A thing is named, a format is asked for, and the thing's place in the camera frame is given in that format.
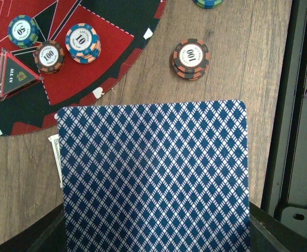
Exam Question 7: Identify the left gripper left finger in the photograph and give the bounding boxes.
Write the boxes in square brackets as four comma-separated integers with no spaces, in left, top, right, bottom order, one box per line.
[0,204,67,251]

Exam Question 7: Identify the round red black poker mat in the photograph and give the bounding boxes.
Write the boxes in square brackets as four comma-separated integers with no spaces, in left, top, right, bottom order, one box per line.
[0,0,166,136]

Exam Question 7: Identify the white card box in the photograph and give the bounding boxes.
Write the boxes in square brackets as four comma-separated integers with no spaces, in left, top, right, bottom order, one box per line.
[48,134,63,188]

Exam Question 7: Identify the blue chip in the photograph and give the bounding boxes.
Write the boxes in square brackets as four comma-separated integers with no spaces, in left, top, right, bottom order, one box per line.
[65,23,101,64]

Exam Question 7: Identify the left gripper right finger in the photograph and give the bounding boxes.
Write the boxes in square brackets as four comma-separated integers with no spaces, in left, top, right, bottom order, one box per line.
[250,203,307,252]

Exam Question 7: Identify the teal poker chip stack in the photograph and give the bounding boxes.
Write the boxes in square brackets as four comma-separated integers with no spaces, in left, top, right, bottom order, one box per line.
[193,0,223,9]

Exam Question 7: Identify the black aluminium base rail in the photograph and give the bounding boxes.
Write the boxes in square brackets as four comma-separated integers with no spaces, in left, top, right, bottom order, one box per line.
[260,0,307,245]

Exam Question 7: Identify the red poker chip stack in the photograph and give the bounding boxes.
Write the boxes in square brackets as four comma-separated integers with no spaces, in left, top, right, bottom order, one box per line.
[171,38,210,81]

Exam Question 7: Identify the triangle blind marker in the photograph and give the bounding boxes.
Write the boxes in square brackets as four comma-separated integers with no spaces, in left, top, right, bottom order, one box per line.
[0,48,44,101]

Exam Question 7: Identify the blue card deck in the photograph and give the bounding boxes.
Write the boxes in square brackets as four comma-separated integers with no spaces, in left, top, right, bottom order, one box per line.
[57,100,250,251]

